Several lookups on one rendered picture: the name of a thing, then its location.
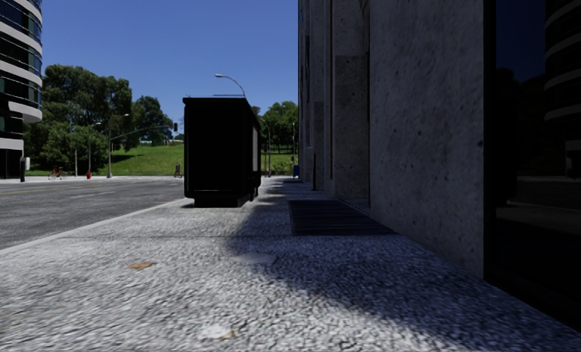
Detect pale concrete building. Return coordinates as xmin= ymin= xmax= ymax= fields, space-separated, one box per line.
xmin=297 ymin=0 xmax=581 ymax=333

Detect trees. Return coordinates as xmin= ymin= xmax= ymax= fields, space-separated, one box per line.
xmin=250 ymin=101 xmax=300 ymax=154
xmin=23 ymin=64 xmax=176 ymax=173

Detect glass tower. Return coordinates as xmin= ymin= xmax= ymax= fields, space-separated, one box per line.
xmin=0 ymin=0 xmax=44 ymax=180

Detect black bus shelter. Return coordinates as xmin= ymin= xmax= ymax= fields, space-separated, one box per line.
xmin=182 ymin=95 xmax=263 ymax=208

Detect grey street lamp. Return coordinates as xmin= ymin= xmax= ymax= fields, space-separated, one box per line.
xmin=214 ymin=73 xmax=247 ymax=99
xmin=87 ymin=121 xmax=103 ymax=175

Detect traffic light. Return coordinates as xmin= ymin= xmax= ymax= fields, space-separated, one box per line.
xmin=106 ymin=113 xmax=179 ymax=179

